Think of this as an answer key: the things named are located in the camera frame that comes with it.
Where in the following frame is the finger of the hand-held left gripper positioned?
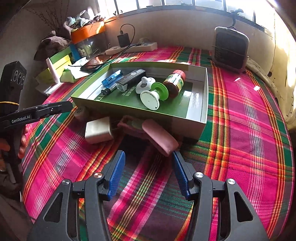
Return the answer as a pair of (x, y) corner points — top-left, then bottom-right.
(34, 101), (73, 121)

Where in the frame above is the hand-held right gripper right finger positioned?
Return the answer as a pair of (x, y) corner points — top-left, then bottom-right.
(172, 151), (270, 241)

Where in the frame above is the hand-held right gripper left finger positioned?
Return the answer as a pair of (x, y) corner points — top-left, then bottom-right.
(28, 150), (126, 241)

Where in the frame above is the pink case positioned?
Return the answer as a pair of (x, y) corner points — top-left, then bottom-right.
(117, 115), (179, 156)

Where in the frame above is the black and silver pen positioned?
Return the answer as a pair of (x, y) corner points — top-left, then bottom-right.
(100, 81), (121, 95)

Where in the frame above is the green cardboard box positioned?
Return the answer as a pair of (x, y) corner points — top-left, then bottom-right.
(70, 61), (208, 141)

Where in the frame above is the white and green spool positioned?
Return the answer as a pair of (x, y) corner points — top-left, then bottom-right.
(140, 82), (170, 110)

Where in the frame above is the white knobbed disc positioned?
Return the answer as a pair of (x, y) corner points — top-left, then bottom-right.
(135, 76), (156, 94)

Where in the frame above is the person's left hand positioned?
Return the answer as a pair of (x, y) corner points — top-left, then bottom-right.
(18, 126), (29, 160)

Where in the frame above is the small white round gadget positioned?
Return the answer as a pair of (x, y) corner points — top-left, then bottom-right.
(73, 105), (89, 121)

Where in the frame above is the green tissue pack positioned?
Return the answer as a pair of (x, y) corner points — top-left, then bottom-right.
(60, 69), (77, 82)

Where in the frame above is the white tube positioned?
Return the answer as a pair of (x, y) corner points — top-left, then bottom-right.
(46, 58), (59, 84)

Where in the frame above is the white tissue paper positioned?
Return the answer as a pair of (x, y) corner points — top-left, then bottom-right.
(67, 59), (93, 80)

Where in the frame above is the yellow-green box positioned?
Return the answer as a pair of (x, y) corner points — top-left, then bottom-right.
(35, 46), (73, 85)

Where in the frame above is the white charger block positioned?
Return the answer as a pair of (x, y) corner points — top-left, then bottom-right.
(85, 116), (114, 144)

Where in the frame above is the blue box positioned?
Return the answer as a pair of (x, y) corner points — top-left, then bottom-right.
(69, 44), (80, 63)

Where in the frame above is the black smartphone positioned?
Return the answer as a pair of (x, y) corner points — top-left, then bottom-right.
(80, 54), (110, 71)

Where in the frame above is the brown checked cloth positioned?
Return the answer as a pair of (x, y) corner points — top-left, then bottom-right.
(33, 31), (72, 61)

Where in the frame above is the plaid blanket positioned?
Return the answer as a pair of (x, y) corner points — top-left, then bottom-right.
(22, 45), (295, 241)

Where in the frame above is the orange box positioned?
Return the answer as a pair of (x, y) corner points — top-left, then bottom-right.
(70, 22), (106, 44)

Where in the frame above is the pile of cloth bundles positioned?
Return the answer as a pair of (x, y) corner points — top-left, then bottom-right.
(63, 11), (105, 30)

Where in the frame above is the brown bottle with red cap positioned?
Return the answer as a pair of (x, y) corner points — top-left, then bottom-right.
(163, 70), (186, 98)

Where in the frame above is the white power strip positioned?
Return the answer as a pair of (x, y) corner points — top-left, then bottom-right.
(105, 42), (158, 55)

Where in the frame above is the grey fan heater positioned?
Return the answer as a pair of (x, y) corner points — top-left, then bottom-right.
(211, 26), (250, 72)

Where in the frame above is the cream heart-print curtain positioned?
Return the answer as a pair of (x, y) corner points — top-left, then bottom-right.
(245, 11), (296, 126)

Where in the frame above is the window with metal bars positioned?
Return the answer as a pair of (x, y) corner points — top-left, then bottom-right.
(97, 0), (278, 30)

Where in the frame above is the black charger with cable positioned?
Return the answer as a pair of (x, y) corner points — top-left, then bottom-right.
(68, 24), (144, 69)

